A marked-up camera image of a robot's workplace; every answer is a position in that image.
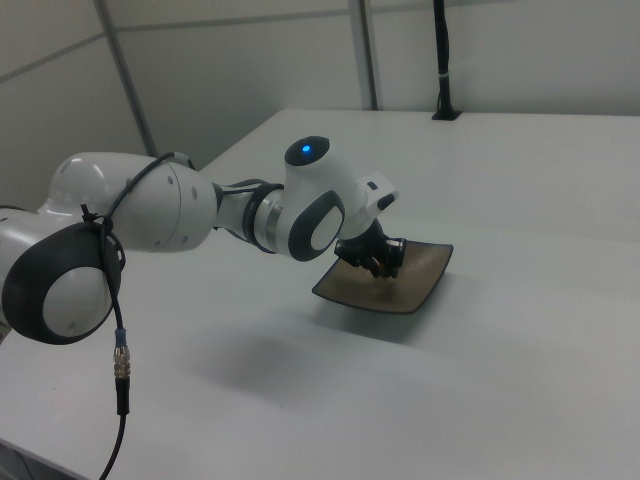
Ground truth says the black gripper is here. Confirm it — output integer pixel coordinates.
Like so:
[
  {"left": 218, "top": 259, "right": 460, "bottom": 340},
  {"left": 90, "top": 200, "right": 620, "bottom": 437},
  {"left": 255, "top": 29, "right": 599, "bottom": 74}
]
[{"left": 333, "top": 219, "right": 408, "bottom": 280}]

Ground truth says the square brown ceramic plate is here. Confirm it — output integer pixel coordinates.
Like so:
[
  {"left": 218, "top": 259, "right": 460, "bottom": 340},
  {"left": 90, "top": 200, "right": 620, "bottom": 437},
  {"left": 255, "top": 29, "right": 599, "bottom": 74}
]
[{"left": 311, "top": 238, "right": 455, "bottom": 315}]

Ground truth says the grey vertical wall post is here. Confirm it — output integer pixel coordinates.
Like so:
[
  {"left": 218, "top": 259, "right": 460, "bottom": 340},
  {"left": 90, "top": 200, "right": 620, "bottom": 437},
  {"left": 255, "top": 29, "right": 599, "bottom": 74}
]
[
  {"left": 348, "top": 0, "right": 379, "bottom": 110},
  {"left": 93, "top": 0, "right": 157, "bottom": 157}
]

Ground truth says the black camera stand pole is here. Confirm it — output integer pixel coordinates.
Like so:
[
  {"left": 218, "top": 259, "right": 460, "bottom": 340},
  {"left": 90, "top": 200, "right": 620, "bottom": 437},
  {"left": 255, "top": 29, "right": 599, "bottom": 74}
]
[{"left": 431, "top": 0, "right": 463, "bottom": 122}]

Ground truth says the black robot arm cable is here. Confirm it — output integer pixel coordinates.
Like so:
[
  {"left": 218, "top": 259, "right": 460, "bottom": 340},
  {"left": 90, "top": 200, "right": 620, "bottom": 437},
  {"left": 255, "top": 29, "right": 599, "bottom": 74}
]
[{"left": 79, "top": 151, "right": 284, "bottom": 480}]

